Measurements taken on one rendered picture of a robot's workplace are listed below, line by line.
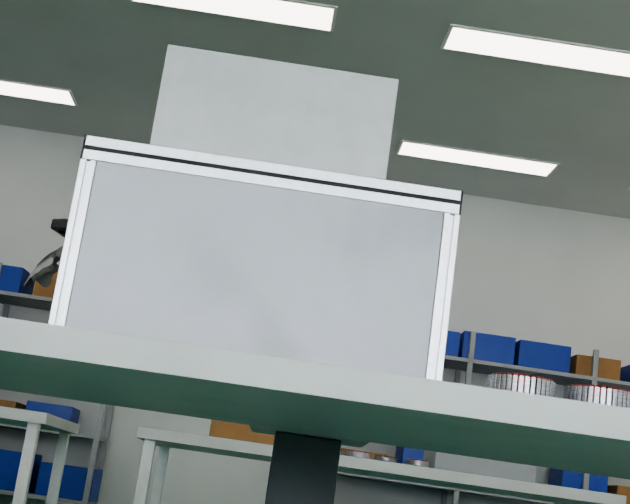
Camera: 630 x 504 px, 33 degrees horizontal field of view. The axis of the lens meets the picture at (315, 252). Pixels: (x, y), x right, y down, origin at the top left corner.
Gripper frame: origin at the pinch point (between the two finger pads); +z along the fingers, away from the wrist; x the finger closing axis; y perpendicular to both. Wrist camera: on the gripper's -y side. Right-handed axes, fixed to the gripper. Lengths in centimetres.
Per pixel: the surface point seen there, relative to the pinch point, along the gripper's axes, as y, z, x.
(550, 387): -12, 27, -118
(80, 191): -44, 19, -38
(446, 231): -23, 3, -97
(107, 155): -47, 12, -41
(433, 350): -12, 20, -97
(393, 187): -30, -1, -88
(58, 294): -35, 35, -38
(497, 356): 492, -420, 40
